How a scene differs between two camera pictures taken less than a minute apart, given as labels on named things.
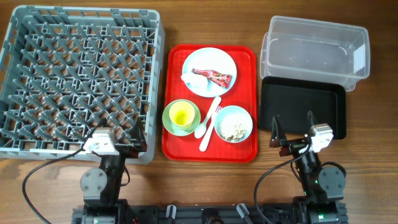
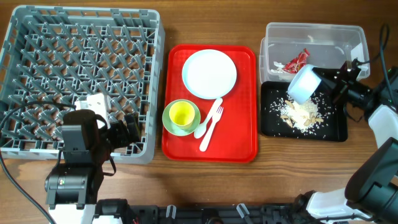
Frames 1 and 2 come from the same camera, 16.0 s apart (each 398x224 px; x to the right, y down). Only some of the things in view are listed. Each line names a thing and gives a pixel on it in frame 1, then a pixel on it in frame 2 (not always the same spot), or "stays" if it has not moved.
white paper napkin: (195, 81) to (280, 67)
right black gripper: (278, 139) to (336, 80)
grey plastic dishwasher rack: (64, 69) stays
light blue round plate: (210, 58) stays
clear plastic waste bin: (305, 48) stays
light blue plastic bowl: (233, 124) to (303, 84)
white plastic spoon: (200, 128) stays
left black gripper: (137, 139) to (123, 139)
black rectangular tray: (290, 101) stays
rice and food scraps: (238, 135) to (303, 117)
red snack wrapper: (221, 79) to (296, 63)
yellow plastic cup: (181, 114) stays
